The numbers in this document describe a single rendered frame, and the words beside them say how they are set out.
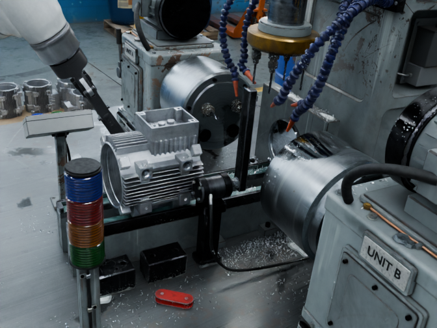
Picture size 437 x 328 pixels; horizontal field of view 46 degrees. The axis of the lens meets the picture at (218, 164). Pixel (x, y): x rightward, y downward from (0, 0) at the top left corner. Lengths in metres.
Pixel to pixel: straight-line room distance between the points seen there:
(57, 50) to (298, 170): 0.55
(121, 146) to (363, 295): 0.60
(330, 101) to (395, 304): 0.73
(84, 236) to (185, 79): 0.77
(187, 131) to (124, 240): 0.30
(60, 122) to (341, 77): 0.75
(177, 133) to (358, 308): 0.55
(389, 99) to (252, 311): 0.62
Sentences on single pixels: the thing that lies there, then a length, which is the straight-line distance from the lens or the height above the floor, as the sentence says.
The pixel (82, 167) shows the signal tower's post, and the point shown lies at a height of 1.22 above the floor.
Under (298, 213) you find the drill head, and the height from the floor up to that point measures 1.06.
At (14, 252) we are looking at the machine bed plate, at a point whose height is 0.80.
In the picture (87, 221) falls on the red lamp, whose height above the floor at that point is 1.13.
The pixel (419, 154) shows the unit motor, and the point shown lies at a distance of 0.87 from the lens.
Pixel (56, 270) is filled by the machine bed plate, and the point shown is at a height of 0.80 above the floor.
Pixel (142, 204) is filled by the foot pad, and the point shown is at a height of 0.98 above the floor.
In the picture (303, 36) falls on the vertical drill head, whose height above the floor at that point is 1.34.
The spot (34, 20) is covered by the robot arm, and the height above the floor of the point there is 1.38.
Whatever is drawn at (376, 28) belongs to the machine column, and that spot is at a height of 1.36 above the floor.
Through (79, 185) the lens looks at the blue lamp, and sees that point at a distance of 0.84.
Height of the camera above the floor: 1.62
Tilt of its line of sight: 28 degrees down
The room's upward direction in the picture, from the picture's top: 5 degrees clockwise
